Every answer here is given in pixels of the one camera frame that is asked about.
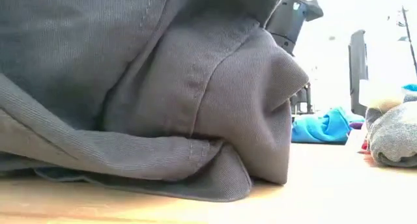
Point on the dark grey trousers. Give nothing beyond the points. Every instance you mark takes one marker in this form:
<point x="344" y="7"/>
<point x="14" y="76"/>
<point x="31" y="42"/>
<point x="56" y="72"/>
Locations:
<point x="130" y="87"/>

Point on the turquoise shirt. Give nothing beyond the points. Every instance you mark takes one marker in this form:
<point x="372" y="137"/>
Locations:
<point x="319" y="128"/>

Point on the grey beige blue-toed sock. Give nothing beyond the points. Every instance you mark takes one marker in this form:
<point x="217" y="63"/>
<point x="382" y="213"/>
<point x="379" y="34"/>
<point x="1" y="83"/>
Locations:
<point x="394" y="136"/>

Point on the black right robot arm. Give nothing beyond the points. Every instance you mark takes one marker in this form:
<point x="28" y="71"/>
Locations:
<point x="290" y="19"/>

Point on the black cabinet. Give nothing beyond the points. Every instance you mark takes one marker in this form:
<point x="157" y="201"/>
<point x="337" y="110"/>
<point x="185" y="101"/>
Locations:
<point x="303" y="100"/>

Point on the grey and violet sock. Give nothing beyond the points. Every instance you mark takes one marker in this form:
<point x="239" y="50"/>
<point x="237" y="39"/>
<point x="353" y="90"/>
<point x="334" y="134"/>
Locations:
<point x="356" y="125"/>

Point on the white sock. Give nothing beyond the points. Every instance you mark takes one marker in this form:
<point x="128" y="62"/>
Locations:
<point x="378" y="90"/>

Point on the thin black pole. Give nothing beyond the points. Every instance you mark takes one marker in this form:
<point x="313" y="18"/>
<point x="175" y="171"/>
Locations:
<point x="408" y="38"/>

